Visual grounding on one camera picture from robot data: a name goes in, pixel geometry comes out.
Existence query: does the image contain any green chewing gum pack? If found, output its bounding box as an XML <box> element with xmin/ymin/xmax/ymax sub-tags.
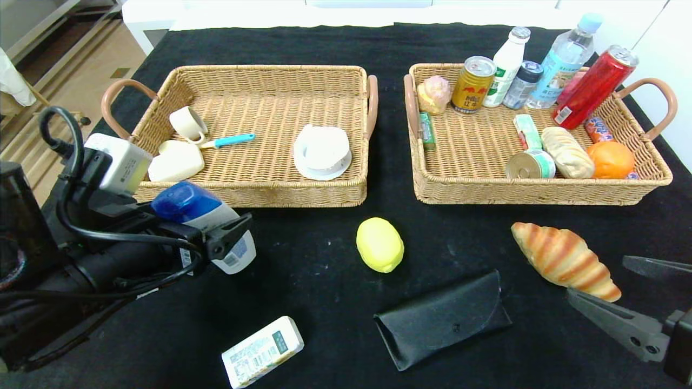
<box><xmin>419</xmin><ymin>112</ymin><xmax>437</xmax><ymax>151</ymax></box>

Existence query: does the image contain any white teacup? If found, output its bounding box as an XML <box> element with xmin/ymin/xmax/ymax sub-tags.
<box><xmin>295</xmin><ymin>124</ymin><xmax>352</xmax><ymax>170</ymax></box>

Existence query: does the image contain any small cream mug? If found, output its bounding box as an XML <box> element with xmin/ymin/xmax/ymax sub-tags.
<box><xmin>169</xmin><ymin>106</ymin><xmax>209</xmax><ymax>145</ymax></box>

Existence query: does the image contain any black leather glasses case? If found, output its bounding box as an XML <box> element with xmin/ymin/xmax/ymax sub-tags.
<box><xmin>374</xmin><ymin>270</ymin><xmax>513</xmax><ymax>372</ymax></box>

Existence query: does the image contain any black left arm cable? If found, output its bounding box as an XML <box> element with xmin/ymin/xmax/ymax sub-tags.
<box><xmin>38</xmin><ymin>105</ymin><xmax>205</xmax><ymax>303</ymax></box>

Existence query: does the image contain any grey metal shelf frame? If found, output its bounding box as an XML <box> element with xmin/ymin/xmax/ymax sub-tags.
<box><xmin>0</xmin><ymin>0</ymin><xmax>124</xmax><ymax>71</ymax></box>

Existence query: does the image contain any white furniture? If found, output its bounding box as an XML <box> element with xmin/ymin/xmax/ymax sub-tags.
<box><xmin>123</xmin><ymin>0</ymin><xmax>692</xmax><ymax>57</ymax></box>

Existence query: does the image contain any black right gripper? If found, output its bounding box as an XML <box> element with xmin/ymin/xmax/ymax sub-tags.
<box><xmin>566</xmin><ymin>254</ymin><xmax>692</xmax><ymax>386</ymax></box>

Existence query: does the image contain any clear water bottle blue cap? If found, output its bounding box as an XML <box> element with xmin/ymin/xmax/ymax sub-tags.
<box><xmin>525</xmin><ymin>13</ymin><xmax>603</xmax><ymax>110</ymax></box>

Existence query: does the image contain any tall red drink can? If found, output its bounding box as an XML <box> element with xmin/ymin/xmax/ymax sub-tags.
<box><xmin>551</xmin><ymin>45</ymin><xmax>640</xmax><ymax>131</ymax></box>

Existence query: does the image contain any gold energy drink can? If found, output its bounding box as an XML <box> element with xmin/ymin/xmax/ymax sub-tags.
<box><xmin>451</xmin><ymin>56</ymin><xmax>497</xmax><ymax>115</ymax></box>

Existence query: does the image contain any pink and yellow cupcake toy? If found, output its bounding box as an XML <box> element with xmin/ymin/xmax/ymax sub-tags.
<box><xmin>417</xmin><ymin>75</ymin><xmax>452</xmax><ymax>116</ymax></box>

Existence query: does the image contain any white shampoo bottle blue cap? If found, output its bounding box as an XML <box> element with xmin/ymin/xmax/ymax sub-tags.
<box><xmin>151</xmin><ymin>181</ymin><xmax>257</xmax><ymax>275</ymax></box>

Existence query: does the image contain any wooden wheeled rack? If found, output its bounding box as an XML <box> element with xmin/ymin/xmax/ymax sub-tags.
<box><xmin>0</xmin><ymin>81</ymin><xmax>92</xmax><ymax>163</ymax></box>

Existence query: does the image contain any white milk bottle green label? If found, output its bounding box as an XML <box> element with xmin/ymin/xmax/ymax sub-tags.
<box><xmin>483</xmin><ymin>26</ymin><xmax>531</xmax><ymax>108</ymax></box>

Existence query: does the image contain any white box with green label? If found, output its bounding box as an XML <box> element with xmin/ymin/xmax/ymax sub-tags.
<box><xmin>221</xmin><ymin>316</ymin><xmax>305</xmax><ymax>389</ymax></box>

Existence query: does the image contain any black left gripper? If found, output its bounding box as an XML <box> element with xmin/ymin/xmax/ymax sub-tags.
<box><xmin>76</xmin><ymin>212</ymin><xmax>254</xmax><ymax>294</ymax></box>

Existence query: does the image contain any orange fruit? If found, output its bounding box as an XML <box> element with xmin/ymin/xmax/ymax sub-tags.
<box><xmin>587</xmin><ymin>140</ymin><xmax>636</xmax><ymax>179</ymax></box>

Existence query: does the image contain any cream heart-shaped box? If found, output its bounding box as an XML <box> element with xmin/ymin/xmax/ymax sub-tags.
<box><xmin>147</xmin><ymin>139</ymin><xmax>206</xmax><ymax>183</ymax></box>

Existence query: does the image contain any white hanging cloth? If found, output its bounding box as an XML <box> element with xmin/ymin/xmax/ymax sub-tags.
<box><xmin>0</xmin><ymin>46</ymin><xmax>39</xmax><ymax>108</ymax></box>

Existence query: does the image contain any white round container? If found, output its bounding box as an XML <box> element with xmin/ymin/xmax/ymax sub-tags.
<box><xmin>292</xmin><ymin>145</ymin><xmax>353</xmax><ymax>181</ymax></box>

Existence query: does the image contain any yellow lemon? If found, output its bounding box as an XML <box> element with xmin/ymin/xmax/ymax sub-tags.
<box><xmin>356</xmin><ymin>217</ymin><xmax>405</xmax><ymax>274</ymax></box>

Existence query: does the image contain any orange and blue candy roll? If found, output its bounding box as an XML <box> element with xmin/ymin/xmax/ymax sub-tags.
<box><xmin>583</xmin><ymin>116</ymin><xmax>615</xmax><ymax>144</ymax></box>

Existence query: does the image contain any green and white snack pack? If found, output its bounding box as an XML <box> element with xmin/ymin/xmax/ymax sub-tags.
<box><xmin>513</xmin><ymin>113</ymin><xmax>543</xmax><ymax>152</ymax></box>

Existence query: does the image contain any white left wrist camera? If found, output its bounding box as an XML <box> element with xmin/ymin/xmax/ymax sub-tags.
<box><xmin>84</xmin><ymin>132</ymin><xmax>154</xmax><ymax>196</ymax></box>

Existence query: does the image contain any silver can with green label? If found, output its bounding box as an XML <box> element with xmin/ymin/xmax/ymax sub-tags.
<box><xmin>505</xmin><ymin>149</ymin><xmax>556</xmax><ymax>179</ymax></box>

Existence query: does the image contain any striped brown croissant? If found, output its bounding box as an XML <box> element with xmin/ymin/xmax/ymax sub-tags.
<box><xmin>511</xmin><ymin>222</ymin><xmax>622</xmax><ymax>303</ymax></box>

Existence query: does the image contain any pale ridged bread loaf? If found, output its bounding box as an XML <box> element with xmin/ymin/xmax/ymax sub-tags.
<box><xmin>541</xmin><ymin>126</ymin><xmax>595</xmax><ymax>179</ymax></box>

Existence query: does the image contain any wicker basket with brown handles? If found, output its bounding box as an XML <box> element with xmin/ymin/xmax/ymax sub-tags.
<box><xmin>404</xmin><ymin>63</ymin><xmax>678</xmax><ymax>206</ymax></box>
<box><xmin>101</xmin><ymin>65</ymin><xmax>379</xmax><ymax>209</ymax></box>

